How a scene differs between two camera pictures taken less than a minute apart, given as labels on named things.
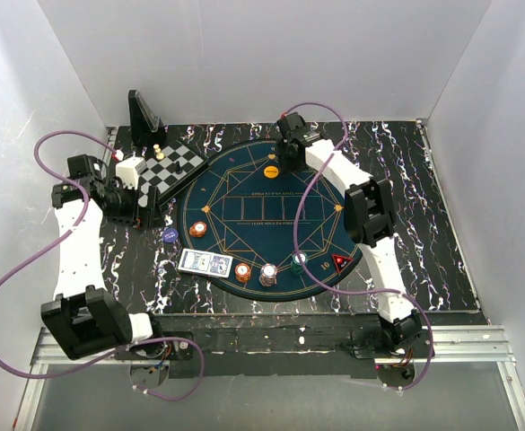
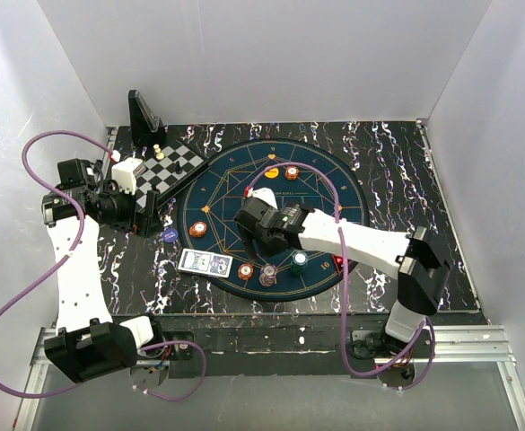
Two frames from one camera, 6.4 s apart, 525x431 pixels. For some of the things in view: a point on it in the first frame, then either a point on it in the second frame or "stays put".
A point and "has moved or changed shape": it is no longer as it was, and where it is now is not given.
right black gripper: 285,166 → 264,250
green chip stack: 296,267 stays put
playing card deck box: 205,263 stays put
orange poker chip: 242,271 has moved or changed shape
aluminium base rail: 476,345 stays put
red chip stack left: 197,229 stays put
